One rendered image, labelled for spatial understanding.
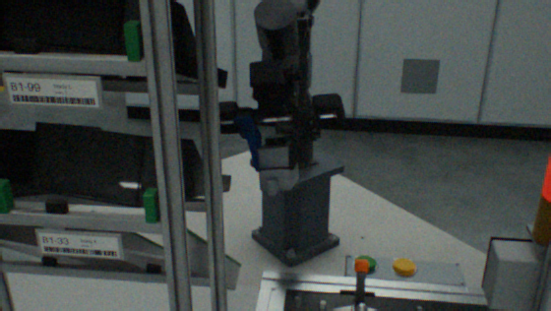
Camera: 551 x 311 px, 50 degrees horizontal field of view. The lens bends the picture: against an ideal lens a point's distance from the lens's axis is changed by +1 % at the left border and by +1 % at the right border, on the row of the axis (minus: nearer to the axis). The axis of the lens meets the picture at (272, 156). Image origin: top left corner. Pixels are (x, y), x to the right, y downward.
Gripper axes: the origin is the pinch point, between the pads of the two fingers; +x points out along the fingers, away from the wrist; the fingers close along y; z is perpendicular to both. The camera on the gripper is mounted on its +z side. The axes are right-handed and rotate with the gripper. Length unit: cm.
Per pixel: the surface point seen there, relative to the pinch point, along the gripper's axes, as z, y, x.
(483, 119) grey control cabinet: -286, 62, -156
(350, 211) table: -66, 3, -15
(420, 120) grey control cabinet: -284, 23, -158
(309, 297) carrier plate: -27.1, 0.3, 14.8
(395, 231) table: -63, 13, -8
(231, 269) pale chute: -17.7, -10.7, 12.4
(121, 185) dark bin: 20.1, -10.7, 13.6
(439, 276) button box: -37.7, 21.6, 8.5
